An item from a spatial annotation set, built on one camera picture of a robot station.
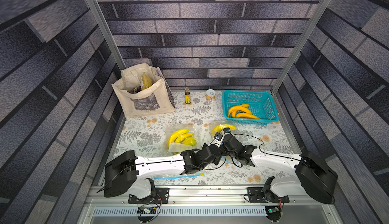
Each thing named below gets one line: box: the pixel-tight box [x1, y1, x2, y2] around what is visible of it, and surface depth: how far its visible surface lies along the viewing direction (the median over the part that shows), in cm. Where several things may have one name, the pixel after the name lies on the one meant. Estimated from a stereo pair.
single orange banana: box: [227, 103, 253, 119], surface depth 105 cm
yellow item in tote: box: [141, 71, 153, 91], surface depth 97 cm
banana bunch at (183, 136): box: [168, 128, 197, 146], surface depth 91 cm
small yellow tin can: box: [205, 89, 216, 101], surface depth 115 cm
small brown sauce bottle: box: [184, 87, 191, 105], surface depth 109 cm
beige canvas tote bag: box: [111, 63, 176, 119], surface depth 97 cm
